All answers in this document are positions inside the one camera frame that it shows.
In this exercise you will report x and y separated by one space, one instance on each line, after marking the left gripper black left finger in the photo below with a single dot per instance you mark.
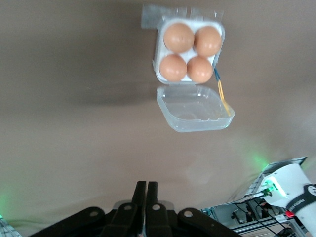
123 222

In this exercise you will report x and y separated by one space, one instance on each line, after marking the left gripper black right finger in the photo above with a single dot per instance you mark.
160 222

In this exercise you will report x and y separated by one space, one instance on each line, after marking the brown egg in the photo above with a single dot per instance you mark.
179 37
172 67
199 69
207 40

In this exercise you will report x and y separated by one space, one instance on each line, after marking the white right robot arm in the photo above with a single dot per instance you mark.
291 182

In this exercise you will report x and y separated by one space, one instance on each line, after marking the clear plastic egg box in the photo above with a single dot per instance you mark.
192 111

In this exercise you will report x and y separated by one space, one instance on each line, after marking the brown table cover sheet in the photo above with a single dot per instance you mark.
74 98

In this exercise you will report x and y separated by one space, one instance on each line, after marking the yellow blue rubber band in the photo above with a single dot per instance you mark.
221 92

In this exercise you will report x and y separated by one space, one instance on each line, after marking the aluminium frame profile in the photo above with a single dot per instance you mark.
261 225

